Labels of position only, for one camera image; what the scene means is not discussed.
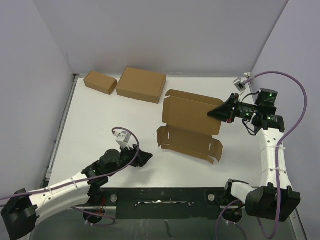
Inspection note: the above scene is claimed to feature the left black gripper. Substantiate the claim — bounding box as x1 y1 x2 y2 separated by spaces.
107 141 152 177

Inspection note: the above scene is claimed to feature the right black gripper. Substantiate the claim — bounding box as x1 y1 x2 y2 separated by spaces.
207 93 260 124

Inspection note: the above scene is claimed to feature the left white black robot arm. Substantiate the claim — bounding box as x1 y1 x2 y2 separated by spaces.
0 144 153 240

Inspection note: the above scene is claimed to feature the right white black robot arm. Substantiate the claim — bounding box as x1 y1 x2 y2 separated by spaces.
207 88 301 222

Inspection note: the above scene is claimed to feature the large closed cardboard box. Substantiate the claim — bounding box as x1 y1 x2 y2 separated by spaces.
116 67 167 104

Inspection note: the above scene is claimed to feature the small closed cardboard box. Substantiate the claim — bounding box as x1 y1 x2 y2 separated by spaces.
83 71 118 95

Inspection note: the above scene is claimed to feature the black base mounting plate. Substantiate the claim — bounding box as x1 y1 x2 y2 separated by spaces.
82 187 235 220

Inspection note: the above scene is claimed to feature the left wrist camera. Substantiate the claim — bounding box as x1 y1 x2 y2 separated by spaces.
113 131 132 150

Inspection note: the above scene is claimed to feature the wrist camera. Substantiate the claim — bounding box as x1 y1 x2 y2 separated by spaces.
113 131 132 150
233 77 247 94

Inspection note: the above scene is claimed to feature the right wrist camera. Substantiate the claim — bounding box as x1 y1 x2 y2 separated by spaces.
233 77 247 94

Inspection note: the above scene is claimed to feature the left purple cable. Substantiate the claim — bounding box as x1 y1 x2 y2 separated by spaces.
0 127 141 227

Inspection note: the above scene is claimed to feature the aluminium frame rail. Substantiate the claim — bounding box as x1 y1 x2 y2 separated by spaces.
43 160 54 185

